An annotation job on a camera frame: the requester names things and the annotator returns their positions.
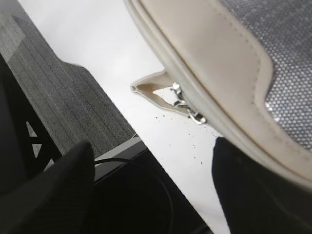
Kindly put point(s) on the silver zipper pull with ring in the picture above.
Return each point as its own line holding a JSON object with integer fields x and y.
{"x": 182, "y": 103}

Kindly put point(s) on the cream bag with silver top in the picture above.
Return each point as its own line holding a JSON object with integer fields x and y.
{"x": 224, "y": 73}

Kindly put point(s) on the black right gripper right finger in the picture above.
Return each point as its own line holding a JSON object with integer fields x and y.
{"x": 255, "y": 200}

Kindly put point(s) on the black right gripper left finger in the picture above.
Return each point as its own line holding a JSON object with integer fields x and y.
{"x": 54, "y": 202}

